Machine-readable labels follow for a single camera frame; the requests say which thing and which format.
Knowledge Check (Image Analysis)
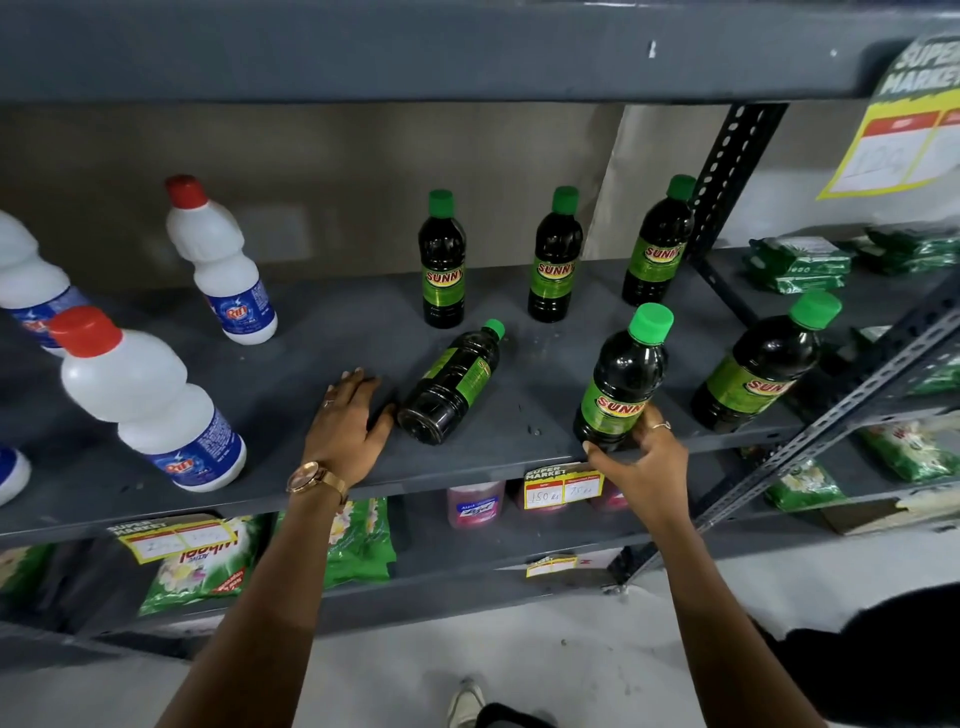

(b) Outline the person's left hand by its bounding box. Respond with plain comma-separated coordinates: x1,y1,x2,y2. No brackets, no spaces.
302,367,396,490

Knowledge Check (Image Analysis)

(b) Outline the person's right hand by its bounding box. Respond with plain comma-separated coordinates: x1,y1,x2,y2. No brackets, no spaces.
582,405,691,526

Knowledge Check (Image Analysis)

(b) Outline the dark bottle green cap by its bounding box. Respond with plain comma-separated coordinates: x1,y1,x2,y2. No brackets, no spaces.
690,290,843,434
396,318,507,447
417,189,468,330
527,186,585,324
621,174,697,306
573,302,675,453

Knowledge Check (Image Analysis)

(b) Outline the person's right forearm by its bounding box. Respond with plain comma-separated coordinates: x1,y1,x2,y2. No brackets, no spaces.
641,510,826,728

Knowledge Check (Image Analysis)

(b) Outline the person's left forearm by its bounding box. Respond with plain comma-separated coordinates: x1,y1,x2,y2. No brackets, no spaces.
156,487,350,728

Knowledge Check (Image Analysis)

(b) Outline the yellow price label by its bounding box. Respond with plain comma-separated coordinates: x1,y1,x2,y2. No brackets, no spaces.
525,553,580,579
522,462,606,512
108,516,240,565

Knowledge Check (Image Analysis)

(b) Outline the gold wristwatch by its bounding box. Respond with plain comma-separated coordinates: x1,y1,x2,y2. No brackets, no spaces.
286,459,351,505

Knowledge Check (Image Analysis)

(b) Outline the green floral detergent packet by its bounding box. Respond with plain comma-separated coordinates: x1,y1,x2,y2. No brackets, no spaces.
858,420,960,483
763,457,847,514
0,543,55,603
273,497,397,590
138,516,265,618

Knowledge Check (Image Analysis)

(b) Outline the white bottle red cap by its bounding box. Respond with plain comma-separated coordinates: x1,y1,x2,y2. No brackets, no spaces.
165,174,279,346
0,210,91,358
48,306,249,494

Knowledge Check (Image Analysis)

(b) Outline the grey perforated metal rack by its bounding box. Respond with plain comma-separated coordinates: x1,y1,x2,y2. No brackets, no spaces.
611,101,960,595

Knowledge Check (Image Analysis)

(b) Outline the stack of dark green packs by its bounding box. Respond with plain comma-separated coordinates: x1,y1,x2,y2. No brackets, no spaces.
855,223,960,276
746,236,853,295

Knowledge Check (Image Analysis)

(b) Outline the person's dark trouser leg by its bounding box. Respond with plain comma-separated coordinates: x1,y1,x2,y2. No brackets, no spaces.
474,702,558,728

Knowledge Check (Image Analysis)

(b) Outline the cardboard box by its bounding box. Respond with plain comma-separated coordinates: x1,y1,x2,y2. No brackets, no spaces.
821,483,960,537

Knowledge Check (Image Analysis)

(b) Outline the person's light shoe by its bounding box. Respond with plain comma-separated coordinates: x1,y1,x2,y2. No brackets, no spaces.
447,678,487,728

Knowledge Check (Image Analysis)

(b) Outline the black garment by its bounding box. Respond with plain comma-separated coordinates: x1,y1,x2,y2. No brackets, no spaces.
757,583,960,728

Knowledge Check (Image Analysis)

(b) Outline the green plastic packet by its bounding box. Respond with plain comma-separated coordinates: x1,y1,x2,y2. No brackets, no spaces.
906,358,960,397

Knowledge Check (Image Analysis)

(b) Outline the white plastic bottle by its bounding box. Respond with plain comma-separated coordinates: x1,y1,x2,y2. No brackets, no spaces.
0,447,33,507

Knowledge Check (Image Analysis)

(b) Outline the grey metal shelf rack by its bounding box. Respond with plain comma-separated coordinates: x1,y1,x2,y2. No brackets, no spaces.
0,0,960,663

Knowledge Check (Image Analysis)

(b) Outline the large green yellow price sign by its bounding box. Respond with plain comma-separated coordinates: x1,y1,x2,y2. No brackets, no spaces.
817,33,960,201

